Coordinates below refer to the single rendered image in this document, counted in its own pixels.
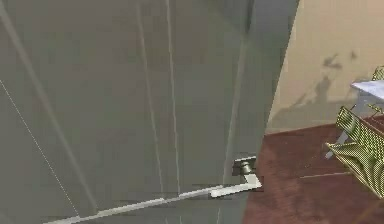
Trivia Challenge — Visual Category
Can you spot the yellow-green wire mesh chair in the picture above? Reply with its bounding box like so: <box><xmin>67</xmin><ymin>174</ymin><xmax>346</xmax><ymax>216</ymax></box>
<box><xmin>371</xmin><ymin>65</ymin><xmax>384</xmax><ymax>82</ymax></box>
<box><xmin>325</xmin><ymin>105</ymin><xmax>384</xmax><ymax>200</ymax></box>

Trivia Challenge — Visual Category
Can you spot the silver door lever handle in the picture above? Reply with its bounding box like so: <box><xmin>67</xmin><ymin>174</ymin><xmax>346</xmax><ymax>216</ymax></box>
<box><xmin>43</xmin><ymin>153</ymin><xmax>263</xmax><ymax>224</ymax></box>

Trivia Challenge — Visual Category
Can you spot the grey room door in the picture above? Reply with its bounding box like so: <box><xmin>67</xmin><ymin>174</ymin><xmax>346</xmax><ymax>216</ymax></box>
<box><xmin>0</xmin><ymin>0</ymin><xmax>301</xmax><ymax>224</ymax></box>

